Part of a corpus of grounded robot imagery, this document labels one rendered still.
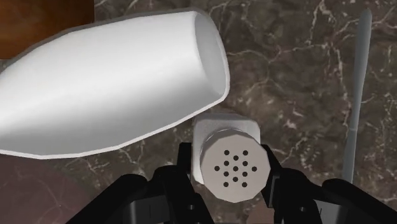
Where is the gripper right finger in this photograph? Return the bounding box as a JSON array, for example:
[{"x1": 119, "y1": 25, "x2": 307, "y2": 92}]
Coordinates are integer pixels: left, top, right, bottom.
[{"x1": 260, "y1": 144, "x2": 397, "y2": 224}]

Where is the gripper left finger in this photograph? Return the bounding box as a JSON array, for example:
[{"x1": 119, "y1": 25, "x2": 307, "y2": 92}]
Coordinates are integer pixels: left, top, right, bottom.
[{"x1": 66, "y1": 142, "x2": 215, "y2": 224}]

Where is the white salt shaker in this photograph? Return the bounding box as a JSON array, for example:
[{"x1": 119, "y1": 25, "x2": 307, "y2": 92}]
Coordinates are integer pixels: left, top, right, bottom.
[{"x1": 191, "y1": 113, "x2": 270, "y2": 204}]

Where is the white bowl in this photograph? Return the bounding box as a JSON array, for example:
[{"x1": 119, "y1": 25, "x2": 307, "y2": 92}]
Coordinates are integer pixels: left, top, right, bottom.
[{"x1": 0, "y1": 7, "x2": 230, "y2": 160}]

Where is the grey slender utensil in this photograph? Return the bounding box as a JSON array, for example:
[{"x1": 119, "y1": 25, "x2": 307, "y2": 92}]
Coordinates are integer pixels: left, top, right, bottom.
[{"x1": 341, "y1": 8, "x2": 373, "y2": 184}]

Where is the brown wooden furniture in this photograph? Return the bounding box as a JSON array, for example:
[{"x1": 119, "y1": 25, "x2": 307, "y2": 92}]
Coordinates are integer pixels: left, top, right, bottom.
[{"x1": 0, "y1": 0, "x2": 95, "y2": 60}]

